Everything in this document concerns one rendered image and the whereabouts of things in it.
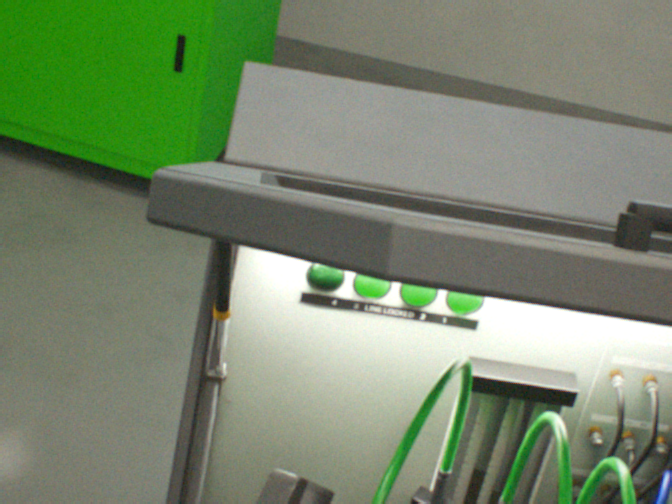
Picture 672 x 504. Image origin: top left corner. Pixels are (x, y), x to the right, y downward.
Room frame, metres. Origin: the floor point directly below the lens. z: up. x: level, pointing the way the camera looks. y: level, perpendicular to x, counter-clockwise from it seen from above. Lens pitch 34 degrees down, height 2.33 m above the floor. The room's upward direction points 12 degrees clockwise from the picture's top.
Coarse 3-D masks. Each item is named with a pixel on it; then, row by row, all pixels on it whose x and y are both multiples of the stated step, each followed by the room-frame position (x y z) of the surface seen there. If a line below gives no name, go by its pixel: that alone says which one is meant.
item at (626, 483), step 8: (600, 464) 1.22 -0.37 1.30; (608, 464) 1.20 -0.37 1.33; (616, 464) 1.18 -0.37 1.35; (624, 464) 1.17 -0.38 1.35; (592, 472) 1.24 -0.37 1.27; (600, 472) 1.22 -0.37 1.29; (616, 472) 1.17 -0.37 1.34; (624, 472) 1.15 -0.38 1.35; (592, 480) 1.23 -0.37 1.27; (600, 480) 1.23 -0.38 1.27; (624, 480) 1.14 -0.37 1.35; (584, 488) 1.24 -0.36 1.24; (592, 488) 1.23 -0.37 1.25; (624, 488) 1.13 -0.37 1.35; (632, 488) 1.13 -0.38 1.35; (584, 496) 1.24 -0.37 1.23; (624, 496) 1.12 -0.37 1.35; (632, 496) 1.12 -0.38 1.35
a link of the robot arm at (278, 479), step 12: (276, 468) 0.96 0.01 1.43; (276, 480) 0.95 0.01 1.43; (288, 480) 0.94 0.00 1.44; (300, 480) 0.94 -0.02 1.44; (264, 492) 0.94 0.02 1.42; (276, 492) 0.93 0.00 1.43; (288, 492) 0.93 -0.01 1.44; (300, 492) 0.94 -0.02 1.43; (312, 492) 0.94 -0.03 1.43; (324, 492) 0.95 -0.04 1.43
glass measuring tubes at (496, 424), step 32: (480, 384) 1.36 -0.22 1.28; (512, 384) 1.36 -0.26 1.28; (544, 384) 1.37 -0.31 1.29; (576, 384) 1.38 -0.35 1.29; (480, 416) 1.39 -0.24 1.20; (512, 416) 1.39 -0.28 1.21; (480, 448) 1.38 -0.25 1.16; (512, 448) 1.37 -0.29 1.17; (544, 448) 1.38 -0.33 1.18; (480, 480) 1.37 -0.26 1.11
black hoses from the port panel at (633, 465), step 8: (656, 400) 1.37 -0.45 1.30; (656, 408) 1.36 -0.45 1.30; (656, 416) 1.35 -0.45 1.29; (656, 424) 1.34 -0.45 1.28; (616, 432) 1.34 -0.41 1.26; (656, 432) 1.34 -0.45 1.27; (616, 440) 1.33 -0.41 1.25; (648, 440) 1.34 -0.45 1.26; (616, 448) 1.33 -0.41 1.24; (632, 448) 1.38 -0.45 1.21; (648, 448) 1.33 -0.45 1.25; (608, 456) 1.33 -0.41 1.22; (632, 456) 1.37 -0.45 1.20; (640, 456) 1.34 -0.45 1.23; (632, 464) 1.35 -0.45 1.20; (640, 464) 1.33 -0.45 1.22; (632, 472) 1.33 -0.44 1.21; (664, 472) 1.33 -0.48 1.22; (632, 480) 1.34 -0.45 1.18; (656, 480) 1.34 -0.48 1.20; (616, 488) 1.34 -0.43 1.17; (648, 488) 1.34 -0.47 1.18; (608, 496) 1.34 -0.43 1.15; (640, 496) 1.34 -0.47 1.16
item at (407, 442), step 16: (448, 368) 1.18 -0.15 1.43; (464, 368) 1.24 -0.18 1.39; (448, 384) 1.16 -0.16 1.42; (464, 384) 1.28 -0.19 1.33; (432, 400) 1.12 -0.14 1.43; (464, 400) 1.29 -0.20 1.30; (416, 416) 1.10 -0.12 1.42; (464, 416) 1.31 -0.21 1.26; (416, 432) 1.08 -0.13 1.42; (400, 448) 1.06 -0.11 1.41; (448, 448) 1.31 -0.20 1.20; (400, 464) 1.04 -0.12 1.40; (448, 464) 1.31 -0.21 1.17; (384, 480) 1.03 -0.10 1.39; (384, 496) 1.02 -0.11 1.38
